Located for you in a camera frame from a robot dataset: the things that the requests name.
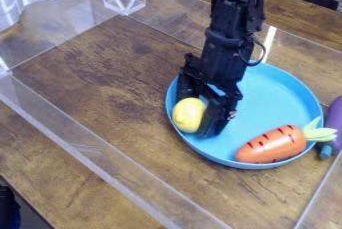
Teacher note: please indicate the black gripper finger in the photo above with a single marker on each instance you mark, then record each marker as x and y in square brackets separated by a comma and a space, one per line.
[219, 112]
[189, 87]

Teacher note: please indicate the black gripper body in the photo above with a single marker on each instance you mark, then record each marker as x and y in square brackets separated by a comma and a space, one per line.
[221, 63]

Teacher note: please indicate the yellow toy lemon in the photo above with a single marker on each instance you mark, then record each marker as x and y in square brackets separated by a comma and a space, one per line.
[187, 114]

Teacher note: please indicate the blue plastic tray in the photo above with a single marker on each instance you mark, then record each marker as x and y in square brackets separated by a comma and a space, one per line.
[276, 99]

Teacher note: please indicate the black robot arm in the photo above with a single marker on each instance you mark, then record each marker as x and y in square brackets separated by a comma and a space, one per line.
[236, 19]

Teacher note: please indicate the orange toy carrot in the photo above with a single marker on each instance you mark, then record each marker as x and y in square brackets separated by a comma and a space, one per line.
[283, 142]

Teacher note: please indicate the purple toy eggplant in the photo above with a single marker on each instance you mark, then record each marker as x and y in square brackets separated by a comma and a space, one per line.
[328, 148]

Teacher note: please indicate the clear acrylic barrier wall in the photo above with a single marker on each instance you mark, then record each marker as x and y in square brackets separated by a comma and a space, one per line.
[88, 149]

